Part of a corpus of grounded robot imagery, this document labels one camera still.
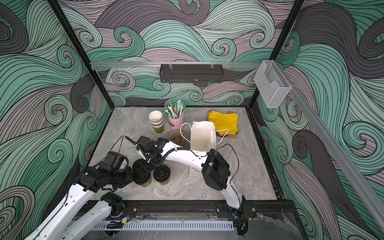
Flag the white paper takeout bag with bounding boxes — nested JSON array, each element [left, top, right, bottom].
[[179, 120, 229, 178]]

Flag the black wall-mounted tray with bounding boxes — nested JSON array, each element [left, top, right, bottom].
[[159, 65, 224, 84]]

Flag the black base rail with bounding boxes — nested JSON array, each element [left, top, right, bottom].
[[123, 200, 296, 219]]

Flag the clear acrylic wall holder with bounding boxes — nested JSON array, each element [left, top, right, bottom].
[[254, 60, 292, 109]]

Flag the aluminium rail right wall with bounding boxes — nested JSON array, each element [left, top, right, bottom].
[[273, 61, 384, 230]]

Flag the white slotted cable duct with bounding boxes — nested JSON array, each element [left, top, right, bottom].
[[92, 220, 235, 232]]

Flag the brown pulp cup carrier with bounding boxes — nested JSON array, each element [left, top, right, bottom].
[[169, 131, 190, 148]]

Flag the pink cup holder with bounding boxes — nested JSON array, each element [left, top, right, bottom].
[[168, 115, 185, 131]]

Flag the stack of green paper cups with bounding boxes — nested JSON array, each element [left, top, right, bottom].
[[149, 111, 164, 134]]

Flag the aluminium rail wall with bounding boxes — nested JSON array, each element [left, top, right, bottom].
[[90, 61, 261, 69], [273, 61, 384, 230]]

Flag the green paper coffee cup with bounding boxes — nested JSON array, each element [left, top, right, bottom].
[[158, 179, 170, 185]]

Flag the aluminium rail back wall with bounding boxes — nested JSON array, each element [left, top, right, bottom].
[[90, 61, 261, 69]]

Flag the stack of black cup lids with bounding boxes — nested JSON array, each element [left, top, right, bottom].
[[132, 159, 147, 175]]

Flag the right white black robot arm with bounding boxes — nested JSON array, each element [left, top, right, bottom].
[[125, 136, 245, 218]]

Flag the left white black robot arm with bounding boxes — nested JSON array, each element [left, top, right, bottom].
[[26, 152, 133, 240]]

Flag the yellow napkin stack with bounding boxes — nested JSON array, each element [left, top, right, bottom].
[[208, 111, 239, 137]]

